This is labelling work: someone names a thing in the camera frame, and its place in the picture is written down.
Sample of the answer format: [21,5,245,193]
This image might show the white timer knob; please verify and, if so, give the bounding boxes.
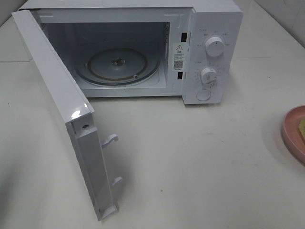
[201,67,217,84]

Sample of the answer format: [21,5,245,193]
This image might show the white microwave door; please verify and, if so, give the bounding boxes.
[12,10,122,221]

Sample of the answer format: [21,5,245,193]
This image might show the white round door button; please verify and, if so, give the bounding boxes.
[196,89,212,101]

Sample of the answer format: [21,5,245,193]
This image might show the toast sandwich with lettuce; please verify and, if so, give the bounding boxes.
[298,117,305,142]

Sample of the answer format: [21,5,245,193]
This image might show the white upper power knob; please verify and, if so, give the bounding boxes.
[204,35,225,57]

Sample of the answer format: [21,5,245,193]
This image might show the pink round plate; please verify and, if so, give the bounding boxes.
[282,105,305,165]

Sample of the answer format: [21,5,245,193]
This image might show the white warning label sticker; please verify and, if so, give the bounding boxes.
[172,42,187,71]

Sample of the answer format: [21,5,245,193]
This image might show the glass microwave turntable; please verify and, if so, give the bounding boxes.
[74,41,161,86]

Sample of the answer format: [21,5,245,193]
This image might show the white microwave oven body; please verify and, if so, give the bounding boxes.
[18,0,243,104]

